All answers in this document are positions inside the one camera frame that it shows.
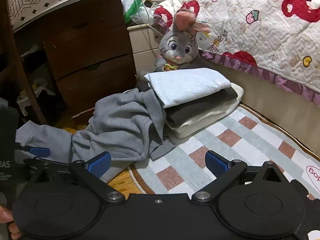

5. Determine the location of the green and white plastic bag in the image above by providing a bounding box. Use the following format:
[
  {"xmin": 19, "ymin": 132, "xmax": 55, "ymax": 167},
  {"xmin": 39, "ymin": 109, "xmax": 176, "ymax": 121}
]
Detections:
[{"xmin": 120, "ymin": 0, "xmax": 150, "ymax": 23}]

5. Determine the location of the folded cream garment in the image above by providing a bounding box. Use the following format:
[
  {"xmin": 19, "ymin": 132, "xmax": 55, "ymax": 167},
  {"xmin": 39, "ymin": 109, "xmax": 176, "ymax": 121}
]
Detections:
[{"xmin": 172, "ymin": 82, "xmax": 244, "ymax": 138}]

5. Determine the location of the grey knit sweater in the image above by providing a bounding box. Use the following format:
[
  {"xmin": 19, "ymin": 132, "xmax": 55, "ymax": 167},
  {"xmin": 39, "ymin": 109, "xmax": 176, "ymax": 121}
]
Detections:
[{"xmin": 15, "ymin": 88, "xmax": 177, "ymax": 183}]

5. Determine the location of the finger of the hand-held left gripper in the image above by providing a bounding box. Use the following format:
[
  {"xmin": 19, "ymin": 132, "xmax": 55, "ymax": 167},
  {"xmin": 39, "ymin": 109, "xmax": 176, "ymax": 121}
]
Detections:
[{"xmin": 16, "ymin": 142, "xmax": 50, "ymax": 158}]

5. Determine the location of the white crumpled bag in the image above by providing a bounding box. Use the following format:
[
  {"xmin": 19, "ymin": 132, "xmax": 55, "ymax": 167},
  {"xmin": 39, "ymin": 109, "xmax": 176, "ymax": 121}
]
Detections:
[{"xmin": 17, "ymin": 76, "xmax": 56, "ymax": 117}]

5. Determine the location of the checkered rug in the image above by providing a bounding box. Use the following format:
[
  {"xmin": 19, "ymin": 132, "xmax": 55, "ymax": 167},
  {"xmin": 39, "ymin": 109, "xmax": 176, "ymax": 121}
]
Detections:
[{"xmin": 100, "ymin": 102, "xmax": 320, "ymax": 200}]

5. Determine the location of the grey plush rabbit toy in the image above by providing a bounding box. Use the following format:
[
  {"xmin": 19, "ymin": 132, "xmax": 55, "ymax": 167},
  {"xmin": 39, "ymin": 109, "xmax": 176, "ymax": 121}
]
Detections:
[{"xmin": 153, "ymin": 10, "xmax": 210, "ymax": 72}]

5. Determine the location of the white quilted bedspread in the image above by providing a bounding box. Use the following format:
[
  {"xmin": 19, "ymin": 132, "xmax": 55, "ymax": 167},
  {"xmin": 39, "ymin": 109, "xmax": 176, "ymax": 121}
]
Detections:
[{"xmin": 153, "ymin": 0, "xmax": 320, "ymax": 104}]

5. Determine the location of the clear plastic bag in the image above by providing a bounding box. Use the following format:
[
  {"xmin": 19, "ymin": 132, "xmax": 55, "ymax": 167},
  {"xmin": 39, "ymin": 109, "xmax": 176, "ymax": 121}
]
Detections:
[{"xmin": 130, "ymin": 5, "xmax": 153, "ymax": 26}]

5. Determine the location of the folded pale grey garment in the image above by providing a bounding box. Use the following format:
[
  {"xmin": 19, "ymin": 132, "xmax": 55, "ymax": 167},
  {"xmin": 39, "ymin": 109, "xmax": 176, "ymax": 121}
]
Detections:
[{"xmin": 144, "ymin": 67, "xmax": 231, "ymax": 109}]

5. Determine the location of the beige bedside cabinet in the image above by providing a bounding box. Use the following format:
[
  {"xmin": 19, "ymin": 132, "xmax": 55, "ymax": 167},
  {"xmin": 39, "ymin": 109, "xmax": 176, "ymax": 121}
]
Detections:
[{"xmin": 127, "ymin": 21, "xmax": 165, "ymax": 68}]

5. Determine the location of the stack of folded clothes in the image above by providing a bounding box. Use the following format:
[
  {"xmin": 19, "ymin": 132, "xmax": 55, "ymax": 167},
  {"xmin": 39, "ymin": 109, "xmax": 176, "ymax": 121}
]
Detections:
[{"xmin": 136, "ymin": 71, "xmax": 238, "ymax": 129}]

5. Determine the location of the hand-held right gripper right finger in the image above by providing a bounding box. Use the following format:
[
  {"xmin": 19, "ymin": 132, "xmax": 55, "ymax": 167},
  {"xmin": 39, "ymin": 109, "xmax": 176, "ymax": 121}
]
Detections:
[{"xmin": 191, "ymin": 150, "xmax": 293, "ymax": 203}]

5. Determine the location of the person's left hand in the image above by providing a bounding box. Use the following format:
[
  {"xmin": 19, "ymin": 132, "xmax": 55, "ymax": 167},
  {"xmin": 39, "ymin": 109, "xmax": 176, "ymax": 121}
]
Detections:
[{"xmin": 0, "ymin": 205, "xmax": 23, "ymax": 240}]

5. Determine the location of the beige bed base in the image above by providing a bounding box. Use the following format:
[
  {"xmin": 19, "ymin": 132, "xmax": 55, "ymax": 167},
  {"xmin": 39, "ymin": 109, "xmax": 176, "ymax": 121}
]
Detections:
[{"xmin": 212, "ymin": 65, "xmax": 320, "ymax": 160}]

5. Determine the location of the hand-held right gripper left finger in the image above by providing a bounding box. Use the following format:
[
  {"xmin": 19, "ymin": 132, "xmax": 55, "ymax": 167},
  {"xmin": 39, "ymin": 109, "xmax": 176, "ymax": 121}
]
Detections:
[{"xmin": 24, "ymin": 152, "xmax": 125, "ymax": 203}]

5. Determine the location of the brown wooden drawer desk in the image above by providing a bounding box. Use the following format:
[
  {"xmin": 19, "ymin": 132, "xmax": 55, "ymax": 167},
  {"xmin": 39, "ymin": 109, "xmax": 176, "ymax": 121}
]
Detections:
[{"xmin": 0, "ymin": 0, "xmax": 137, "ymax": 130}]

